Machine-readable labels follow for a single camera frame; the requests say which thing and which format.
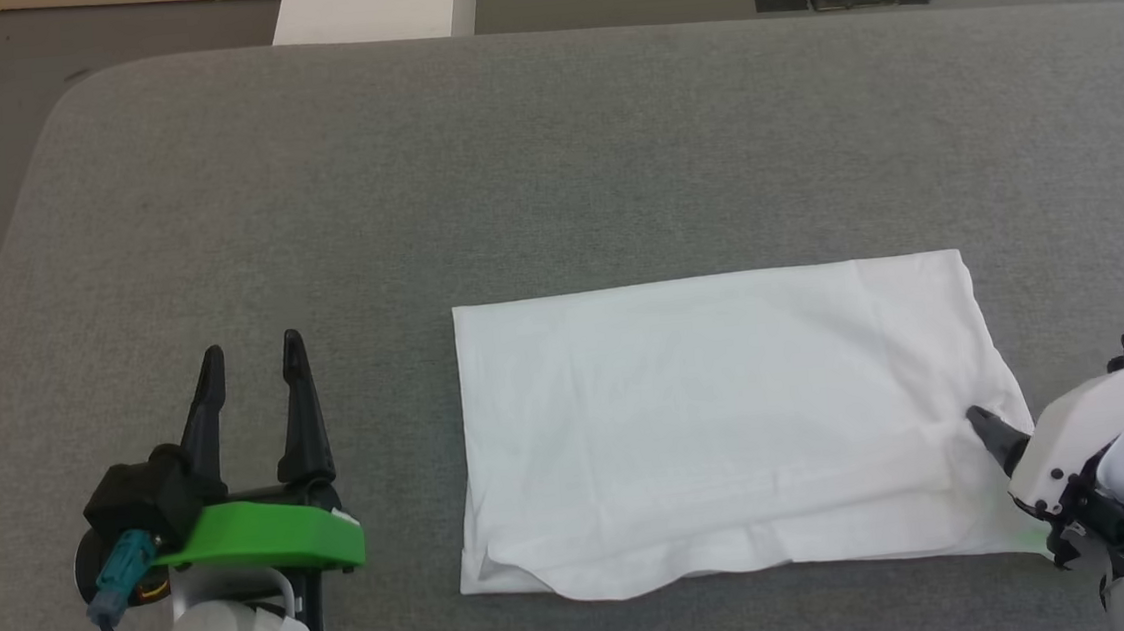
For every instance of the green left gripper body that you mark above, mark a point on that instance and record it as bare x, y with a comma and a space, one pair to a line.
269, 537

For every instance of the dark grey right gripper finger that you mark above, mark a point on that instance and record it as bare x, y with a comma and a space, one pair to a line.
1001, 436

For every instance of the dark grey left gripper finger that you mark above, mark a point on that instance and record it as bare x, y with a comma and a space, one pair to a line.
302, 416
207, 424

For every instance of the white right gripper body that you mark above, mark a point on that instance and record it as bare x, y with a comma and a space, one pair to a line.
1082, 425

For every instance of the white garment with grey stitching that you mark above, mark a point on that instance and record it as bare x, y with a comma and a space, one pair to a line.
731, 423

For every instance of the white block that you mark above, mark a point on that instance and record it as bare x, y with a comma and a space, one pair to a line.
377, 4

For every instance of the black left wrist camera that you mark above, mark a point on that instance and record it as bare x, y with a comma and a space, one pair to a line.
140, 499

